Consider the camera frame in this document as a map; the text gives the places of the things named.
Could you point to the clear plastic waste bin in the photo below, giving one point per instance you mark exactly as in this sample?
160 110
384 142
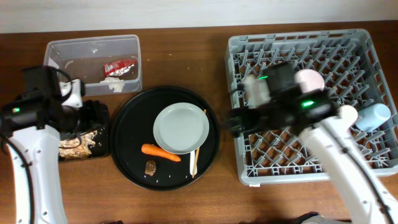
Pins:
84 59

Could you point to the red strawberry snack wrapper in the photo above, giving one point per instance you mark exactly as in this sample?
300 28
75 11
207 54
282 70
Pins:
119 67

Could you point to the grey plate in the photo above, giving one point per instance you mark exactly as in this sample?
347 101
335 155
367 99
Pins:
181 128

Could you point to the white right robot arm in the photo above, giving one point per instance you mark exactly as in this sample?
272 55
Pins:
284 98

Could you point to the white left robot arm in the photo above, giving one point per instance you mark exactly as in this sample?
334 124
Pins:
32 127

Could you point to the light blue plastic cup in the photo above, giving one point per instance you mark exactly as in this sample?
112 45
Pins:
373 117

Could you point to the small white cup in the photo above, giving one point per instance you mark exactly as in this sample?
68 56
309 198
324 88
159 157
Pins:
349 114

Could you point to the pink plastic bowl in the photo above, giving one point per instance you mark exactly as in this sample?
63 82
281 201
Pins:
309 80

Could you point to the orange carrot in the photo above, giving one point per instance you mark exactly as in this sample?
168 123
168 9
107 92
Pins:
153 150

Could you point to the black rectangular tray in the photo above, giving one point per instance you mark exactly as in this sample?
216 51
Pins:
101 147

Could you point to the white plastic fork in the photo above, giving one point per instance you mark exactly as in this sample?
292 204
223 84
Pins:
193 165

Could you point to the grey dishwasher rack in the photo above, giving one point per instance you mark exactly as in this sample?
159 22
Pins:
348 62

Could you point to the brown food scrap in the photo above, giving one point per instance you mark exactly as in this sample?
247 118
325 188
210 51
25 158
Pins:
150 168

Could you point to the white tissue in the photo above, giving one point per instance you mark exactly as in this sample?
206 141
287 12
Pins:
114 83

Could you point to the wooden chopstick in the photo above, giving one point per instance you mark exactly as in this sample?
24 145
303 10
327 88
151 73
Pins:
197 153

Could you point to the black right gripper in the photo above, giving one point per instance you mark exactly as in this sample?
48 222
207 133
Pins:
257 126

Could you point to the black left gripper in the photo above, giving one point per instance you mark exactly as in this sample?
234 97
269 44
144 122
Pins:
101 117

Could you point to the rice and peanut scraps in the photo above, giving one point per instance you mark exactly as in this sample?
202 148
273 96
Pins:
79 147

